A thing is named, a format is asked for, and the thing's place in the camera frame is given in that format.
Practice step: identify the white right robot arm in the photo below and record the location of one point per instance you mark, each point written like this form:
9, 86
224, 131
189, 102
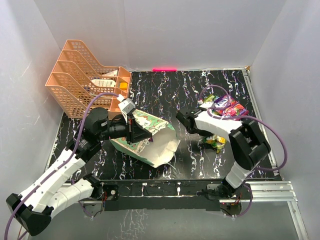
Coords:
248, 145

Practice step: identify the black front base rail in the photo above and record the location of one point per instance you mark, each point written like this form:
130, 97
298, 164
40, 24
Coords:
174, 194

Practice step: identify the orange plastic file organizer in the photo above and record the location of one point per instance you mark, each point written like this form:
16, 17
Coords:
70, 81

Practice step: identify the green paper gift bag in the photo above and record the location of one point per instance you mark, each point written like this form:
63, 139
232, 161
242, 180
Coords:
155, 151

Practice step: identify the purple Fox's berries candy bag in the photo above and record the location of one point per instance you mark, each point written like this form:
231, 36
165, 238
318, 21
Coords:
231, 107

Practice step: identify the green spring tea candy bag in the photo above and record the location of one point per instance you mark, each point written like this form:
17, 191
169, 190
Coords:
210, 98

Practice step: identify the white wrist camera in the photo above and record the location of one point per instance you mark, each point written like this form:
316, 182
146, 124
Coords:
127, 106
205, 104

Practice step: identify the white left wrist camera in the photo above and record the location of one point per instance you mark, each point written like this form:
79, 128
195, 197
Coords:
127, 106

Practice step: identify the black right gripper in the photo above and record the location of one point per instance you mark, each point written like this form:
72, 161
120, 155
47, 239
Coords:
205, 133

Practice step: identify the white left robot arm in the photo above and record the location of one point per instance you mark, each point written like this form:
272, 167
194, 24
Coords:
35, 207

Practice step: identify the white labelled packet in organizer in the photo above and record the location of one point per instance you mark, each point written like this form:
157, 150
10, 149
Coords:
104, 83

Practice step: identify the yellow small block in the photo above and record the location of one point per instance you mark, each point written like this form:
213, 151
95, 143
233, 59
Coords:
123, 86

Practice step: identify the pink tape strip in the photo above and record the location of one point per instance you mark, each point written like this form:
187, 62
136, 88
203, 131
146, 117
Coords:
164, 69

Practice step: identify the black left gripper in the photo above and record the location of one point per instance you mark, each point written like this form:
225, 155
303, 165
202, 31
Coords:
134, 132

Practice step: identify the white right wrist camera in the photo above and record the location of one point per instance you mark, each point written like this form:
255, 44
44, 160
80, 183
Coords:
205, 104

